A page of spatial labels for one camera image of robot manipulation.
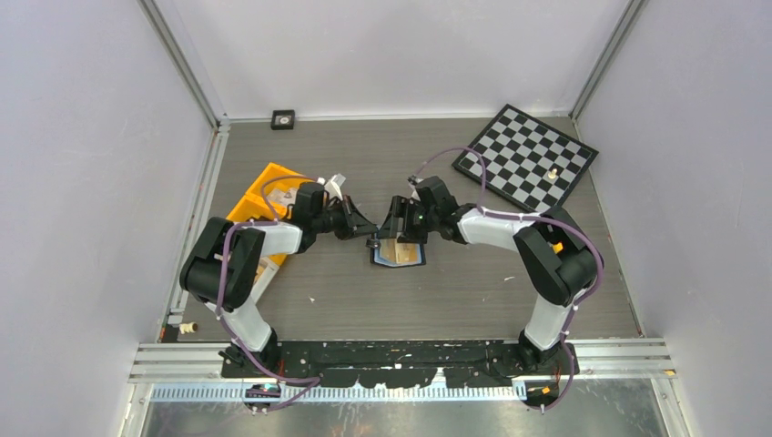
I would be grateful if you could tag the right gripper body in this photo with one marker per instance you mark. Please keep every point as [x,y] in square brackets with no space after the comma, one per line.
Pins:
[421,220]

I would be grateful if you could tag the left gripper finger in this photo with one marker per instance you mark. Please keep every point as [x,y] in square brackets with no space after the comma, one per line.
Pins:
[364,229]
[353,215]

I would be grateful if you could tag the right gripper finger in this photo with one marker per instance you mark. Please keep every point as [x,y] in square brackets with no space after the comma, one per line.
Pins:
[389,229]
[398,207]

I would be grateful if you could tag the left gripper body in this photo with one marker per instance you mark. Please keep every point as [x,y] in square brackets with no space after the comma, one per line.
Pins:
[335,219]

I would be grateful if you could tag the gold card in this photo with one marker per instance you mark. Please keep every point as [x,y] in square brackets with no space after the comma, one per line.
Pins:
[396,253]

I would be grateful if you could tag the black leather card holder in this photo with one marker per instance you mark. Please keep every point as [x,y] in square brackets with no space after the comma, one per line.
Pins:
[374,246]

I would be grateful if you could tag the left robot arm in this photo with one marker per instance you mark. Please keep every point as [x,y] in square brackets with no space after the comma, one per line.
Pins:
[221,268]

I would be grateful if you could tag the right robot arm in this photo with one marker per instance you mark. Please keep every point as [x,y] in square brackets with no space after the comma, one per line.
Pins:
[562,264]

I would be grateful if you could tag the silver credit card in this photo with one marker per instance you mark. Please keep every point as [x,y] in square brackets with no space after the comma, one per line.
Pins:
[282,197]

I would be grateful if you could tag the yellow plastic bin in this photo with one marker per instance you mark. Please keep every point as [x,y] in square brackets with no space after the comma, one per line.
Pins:
[252,206]
[276,176]

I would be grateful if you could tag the white plastic tray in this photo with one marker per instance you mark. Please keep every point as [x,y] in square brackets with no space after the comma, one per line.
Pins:
[266,271]

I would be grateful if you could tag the small black square box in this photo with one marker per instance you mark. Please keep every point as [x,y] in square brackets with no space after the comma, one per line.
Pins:
[283,119]

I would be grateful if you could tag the black white chessboard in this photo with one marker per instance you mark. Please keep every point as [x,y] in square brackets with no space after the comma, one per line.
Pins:
[514,153]

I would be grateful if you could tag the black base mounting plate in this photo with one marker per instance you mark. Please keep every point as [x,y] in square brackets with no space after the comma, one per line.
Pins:
[399,364]

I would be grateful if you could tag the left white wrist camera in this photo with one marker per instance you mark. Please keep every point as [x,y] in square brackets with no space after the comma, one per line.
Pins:
[333,185]

